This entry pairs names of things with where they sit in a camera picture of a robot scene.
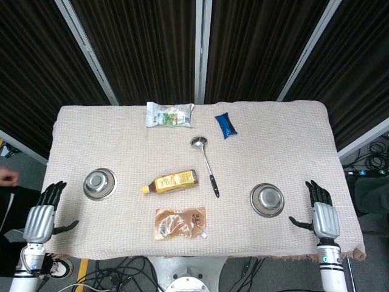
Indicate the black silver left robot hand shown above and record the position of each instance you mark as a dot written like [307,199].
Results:
[38,220]

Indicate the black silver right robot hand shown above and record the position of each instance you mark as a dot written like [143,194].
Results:
[326,220]

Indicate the small metal bowl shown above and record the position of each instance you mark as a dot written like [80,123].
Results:
[100,183]
[267,199]

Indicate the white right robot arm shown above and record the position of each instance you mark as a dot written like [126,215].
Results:
[332,267]

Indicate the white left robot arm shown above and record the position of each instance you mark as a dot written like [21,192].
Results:
[25,273]

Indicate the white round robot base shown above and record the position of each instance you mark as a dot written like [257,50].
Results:
[188,278]

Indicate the person's black trousers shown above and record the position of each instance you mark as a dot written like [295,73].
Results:
[12,219]

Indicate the black white sneaker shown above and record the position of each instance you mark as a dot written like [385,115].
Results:
[62,267]

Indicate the person's bare hand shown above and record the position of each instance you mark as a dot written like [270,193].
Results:
[7,176]

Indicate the black power strip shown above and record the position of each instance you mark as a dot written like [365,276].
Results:
[369,172]

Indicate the beige waffle table cloth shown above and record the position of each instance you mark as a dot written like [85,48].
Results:
[121,146]

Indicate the blue foil packet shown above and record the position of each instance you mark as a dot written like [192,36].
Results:
[225,125]

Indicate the brown spout pouch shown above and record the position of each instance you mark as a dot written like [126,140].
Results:
[179,223]

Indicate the yellow label tea bottle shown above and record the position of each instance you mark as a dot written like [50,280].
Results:
[174,182]

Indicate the dark ribbed partition panel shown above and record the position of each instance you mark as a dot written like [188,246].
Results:
[261,51]
[358,70]
[143,51]
[36,70]

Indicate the white green snack bag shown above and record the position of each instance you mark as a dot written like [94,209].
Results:
[168,115]

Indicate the grey partition post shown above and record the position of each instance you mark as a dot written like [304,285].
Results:
[202,51]
[22,147]
[308,51]
[86,51]
[364,138]

